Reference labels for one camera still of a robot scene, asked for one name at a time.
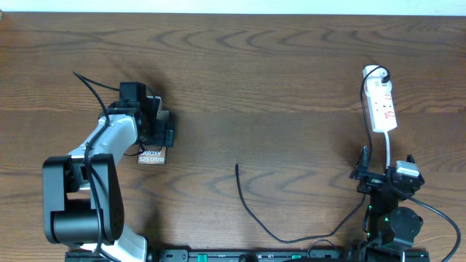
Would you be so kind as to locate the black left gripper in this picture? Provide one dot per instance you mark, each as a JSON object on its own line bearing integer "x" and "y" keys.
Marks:
{"x": 159, "y": 137}

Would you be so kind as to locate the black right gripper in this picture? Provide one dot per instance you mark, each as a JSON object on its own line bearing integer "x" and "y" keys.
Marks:
{"x": 372, "y": 180}

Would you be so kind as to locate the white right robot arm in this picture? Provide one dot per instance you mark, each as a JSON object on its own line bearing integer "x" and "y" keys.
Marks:
{"x": 390, "y": 229}

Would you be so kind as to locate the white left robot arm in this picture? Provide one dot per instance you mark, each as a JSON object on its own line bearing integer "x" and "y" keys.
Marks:
{"x": 82, "y": 202}

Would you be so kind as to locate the white power strip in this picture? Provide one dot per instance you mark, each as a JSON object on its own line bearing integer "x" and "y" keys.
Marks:
{"x": 377, "y": 87}

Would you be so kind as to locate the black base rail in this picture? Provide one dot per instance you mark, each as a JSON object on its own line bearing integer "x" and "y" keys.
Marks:
{"x": 315, "y": 254}

